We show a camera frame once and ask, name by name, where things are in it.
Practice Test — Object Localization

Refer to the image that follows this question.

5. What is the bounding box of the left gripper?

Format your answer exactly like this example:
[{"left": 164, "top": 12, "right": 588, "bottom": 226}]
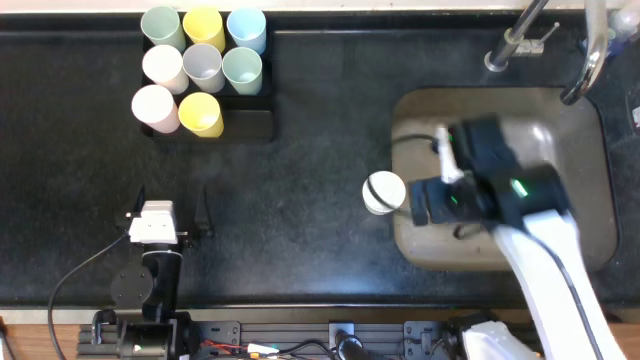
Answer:
[{"left": 114, "top": 184, "right": 214, "bottom": 251}]

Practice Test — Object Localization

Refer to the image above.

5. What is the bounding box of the yellow cup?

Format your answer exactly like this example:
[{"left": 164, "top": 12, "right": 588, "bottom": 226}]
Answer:
[
  {"left": 177, "top": 91, "right": 225, "bottom": 139},
  {"left": 182, "top": 6, "right": 227, "bottom": 54}
]

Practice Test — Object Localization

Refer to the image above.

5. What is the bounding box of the pink cup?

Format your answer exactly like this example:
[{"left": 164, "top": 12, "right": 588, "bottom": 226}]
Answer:
[{"left": 130, "top": 83, "right": 181, "bottom": 135}]

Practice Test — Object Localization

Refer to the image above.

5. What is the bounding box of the black tray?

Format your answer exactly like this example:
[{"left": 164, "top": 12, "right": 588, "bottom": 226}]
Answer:
[{"left": 140, "top": 9, "right": 275, "bottom": 144}]

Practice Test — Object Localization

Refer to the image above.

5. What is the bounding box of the white cup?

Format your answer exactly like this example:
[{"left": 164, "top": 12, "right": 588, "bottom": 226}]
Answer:
[
  {"left": 141, "top": 44, "right": 190, "bottom": 96},
  {"left": 361, "top": 170, "right": 407, "bottom": 216}
]

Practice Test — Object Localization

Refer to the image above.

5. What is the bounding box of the grey cup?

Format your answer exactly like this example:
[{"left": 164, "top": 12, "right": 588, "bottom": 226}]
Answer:
[{"left": 182, "top": 43, "right": 226, "bottom": 94}]

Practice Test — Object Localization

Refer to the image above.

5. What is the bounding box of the green cup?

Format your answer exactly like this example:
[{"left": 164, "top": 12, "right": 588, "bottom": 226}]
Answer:
[
  {"left": 221, "top": 46, "right": 264, "bottom": 96},
  {"left": 140, "top": 5, "right": 187, "bottom": 52}
]

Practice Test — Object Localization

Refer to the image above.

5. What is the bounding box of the blue cup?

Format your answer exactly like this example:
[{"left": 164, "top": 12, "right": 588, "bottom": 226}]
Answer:
[{"left": 226, "top": 6, "right": 268, "bottom": 55}]

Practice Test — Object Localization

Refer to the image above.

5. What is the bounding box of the steel sink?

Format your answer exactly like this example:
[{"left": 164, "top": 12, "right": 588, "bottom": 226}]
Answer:
[{"left": 391, "top": 87, "right": 620, "bottom": 274}]

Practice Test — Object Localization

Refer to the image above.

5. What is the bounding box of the steel tap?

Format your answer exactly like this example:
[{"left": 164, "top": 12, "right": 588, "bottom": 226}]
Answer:
[{"left": 483, "top": 0, "right": 614, "bottom": 106}]

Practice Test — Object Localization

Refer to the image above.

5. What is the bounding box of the blue soap bottle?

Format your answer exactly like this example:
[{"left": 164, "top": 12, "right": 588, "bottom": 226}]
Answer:
[{"left": 607, "top": 2, "right": 640, "bottom": 56}]

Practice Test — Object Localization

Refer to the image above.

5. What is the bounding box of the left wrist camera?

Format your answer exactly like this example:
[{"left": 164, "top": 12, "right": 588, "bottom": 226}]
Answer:
[{"left": 127, "top": 199, "right": 180, "bottom": 245}]

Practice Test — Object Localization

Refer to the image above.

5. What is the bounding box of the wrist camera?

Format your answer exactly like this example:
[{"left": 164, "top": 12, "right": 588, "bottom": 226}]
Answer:
[
  {"left": 433, "top": 127, "right": 467, "bottom": 185},
  {"left": 127, "top": 199, "right": 180, "bottom": 245}
]

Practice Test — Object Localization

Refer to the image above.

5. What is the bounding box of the mounting rail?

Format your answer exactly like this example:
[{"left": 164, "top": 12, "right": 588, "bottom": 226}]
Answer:
[{"left": 77, "top": 308, "right": 546, "bottom": 360}]

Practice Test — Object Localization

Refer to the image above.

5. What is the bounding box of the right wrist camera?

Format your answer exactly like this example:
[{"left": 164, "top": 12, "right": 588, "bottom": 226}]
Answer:
[{"left": 433, "top": 127, "right": 467, "bottom": 185}]

